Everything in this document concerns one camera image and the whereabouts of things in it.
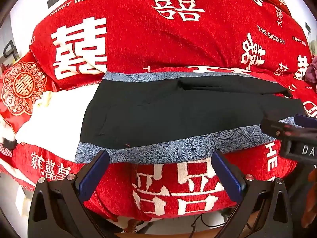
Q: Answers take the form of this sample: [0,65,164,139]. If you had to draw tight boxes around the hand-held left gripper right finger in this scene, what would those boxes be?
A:
[212,151,294,238]

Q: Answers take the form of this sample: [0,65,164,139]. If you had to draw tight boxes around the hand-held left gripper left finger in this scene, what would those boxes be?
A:
[27,149,117,238]

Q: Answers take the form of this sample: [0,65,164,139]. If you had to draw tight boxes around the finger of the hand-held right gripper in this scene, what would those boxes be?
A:
[294,114,317,129]
[260,116,298,139]

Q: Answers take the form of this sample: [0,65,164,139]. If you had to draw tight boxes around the black pants with blue patterned stripe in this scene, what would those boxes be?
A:
[75,71,309,164]

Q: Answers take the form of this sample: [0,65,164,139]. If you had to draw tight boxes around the person's right forearm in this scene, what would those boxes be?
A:
[301,165,317,228]

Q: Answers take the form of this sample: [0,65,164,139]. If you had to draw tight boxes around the purple cloth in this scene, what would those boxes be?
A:
[303,56,317,83]

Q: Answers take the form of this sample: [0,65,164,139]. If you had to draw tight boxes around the white cloth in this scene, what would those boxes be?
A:
[15,84,99,159]

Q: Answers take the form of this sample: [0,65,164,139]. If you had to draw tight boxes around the red cushion with round ornament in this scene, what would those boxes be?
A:
[0,51,57,132]

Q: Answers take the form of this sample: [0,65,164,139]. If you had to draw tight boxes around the red printed blanket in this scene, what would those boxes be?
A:
[0,0,317,222]

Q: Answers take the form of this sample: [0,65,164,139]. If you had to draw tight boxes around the black stand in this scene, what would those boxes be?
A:
[2,40,18,60]

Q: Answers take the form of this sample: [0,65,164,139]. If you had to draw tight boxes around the black cable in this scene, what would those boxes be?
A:
[191,213,223,228]

